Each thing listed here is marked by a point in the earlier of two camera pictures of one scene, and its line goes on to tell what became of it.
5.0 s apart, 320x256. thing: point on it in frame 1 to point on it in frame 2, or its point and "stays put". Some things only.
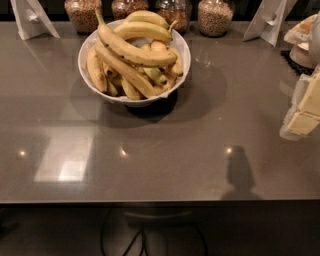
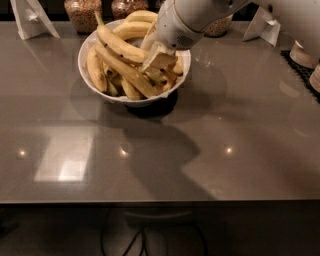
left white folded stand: (31, 20) stays put
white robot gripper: (315, 41) to (176, 29)
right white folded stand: (269, 20) stays put
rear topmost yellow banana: (147, 15) stays put
